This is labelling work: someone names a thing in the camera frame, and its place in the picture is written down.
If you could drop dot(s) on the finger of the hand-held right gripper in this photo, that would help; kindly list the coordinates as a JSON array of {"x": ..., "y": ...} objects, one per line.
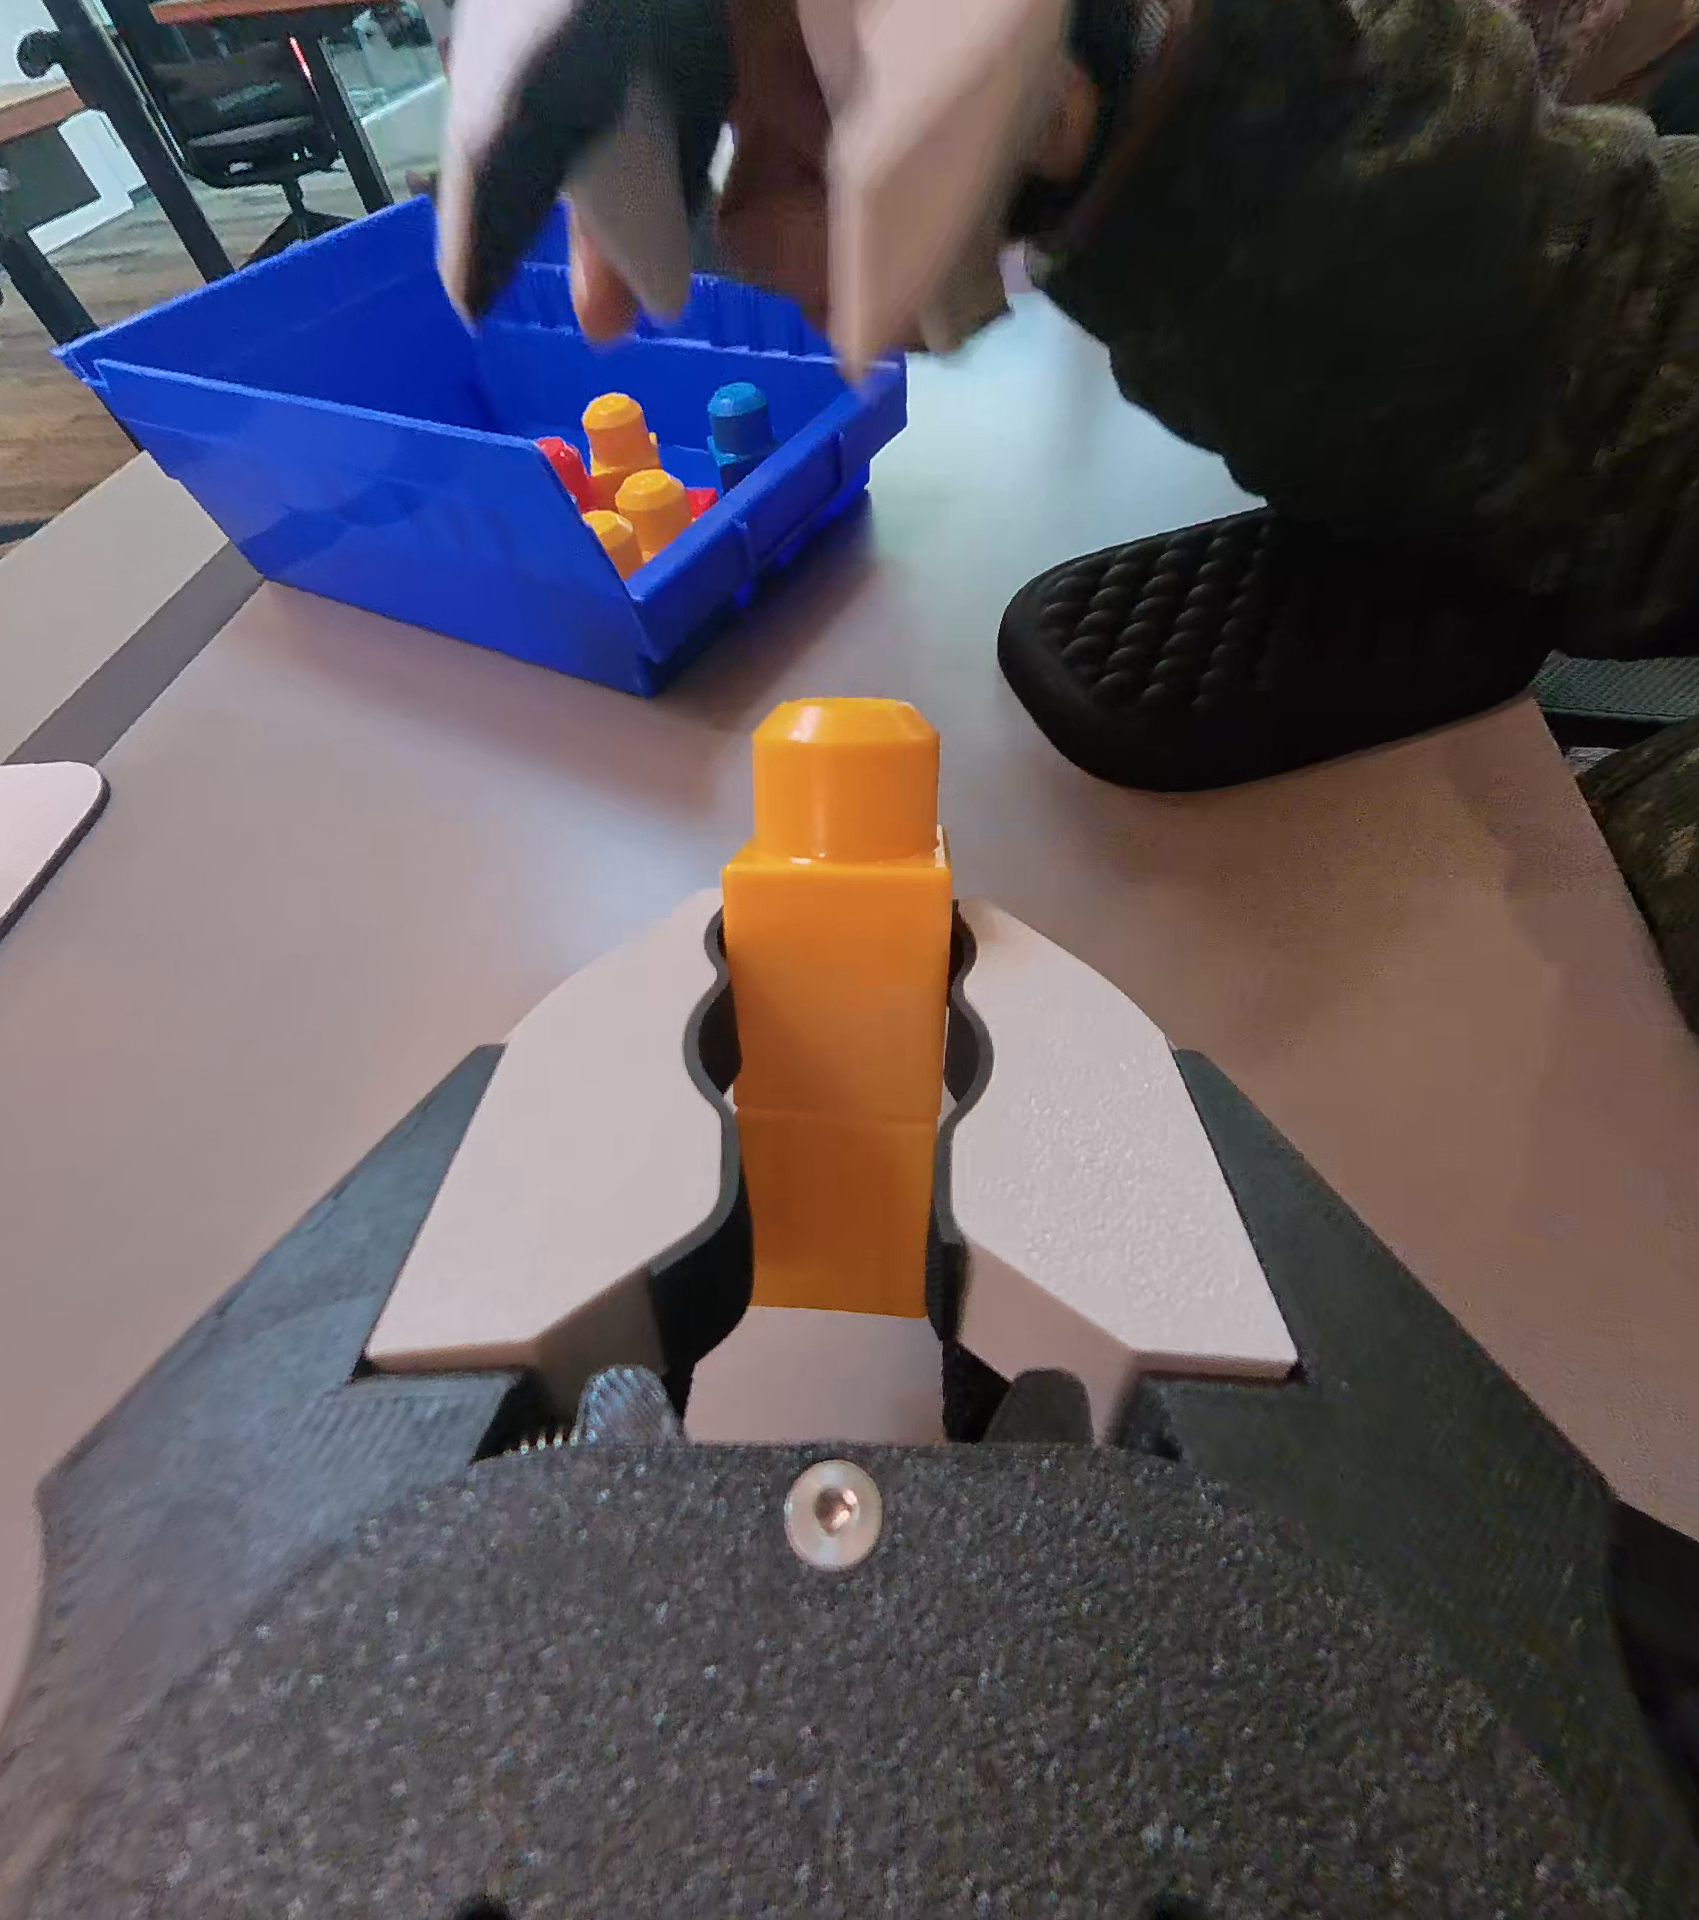
[
  {"x": 923, "y": 150},
  {"x": 549, "y": 105}
]

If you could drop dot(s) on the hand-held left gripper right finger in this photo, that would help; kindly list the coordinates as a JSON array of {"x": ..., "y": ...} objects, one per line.
[{"x": 1111, "y": 1185}]

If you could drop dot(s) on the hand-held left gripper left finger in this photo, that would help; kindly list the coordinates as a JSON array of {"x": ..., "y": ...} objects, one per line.
[{"x": 549, "y": 1185}]

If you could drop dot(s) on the orange mega block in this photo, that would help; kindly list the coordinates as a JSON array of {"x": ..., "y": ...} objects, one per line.
[
  {"x": 837, "y": 1209},
  {"x": 837, "y": 961}
]

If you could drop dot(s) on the blue plastic bin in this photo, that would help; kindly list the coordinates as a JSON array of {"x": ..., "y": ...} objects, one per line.
[{"x": 337, "y": 465}]

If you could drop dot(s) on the pile of mega blocks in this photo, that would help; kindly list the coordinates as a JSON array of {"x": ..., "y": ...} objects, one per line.
[{"x": 651, "y": 511}]

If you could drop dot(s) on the person's right hand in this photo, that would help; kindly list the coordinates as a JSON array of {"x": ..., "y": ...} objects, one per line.
[{"x": 773, "y": 150}]

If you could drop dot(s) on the black office chair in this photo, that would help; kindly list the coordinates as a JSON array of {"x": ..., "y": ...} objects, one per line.
[{"x": 248, "y": 120}]

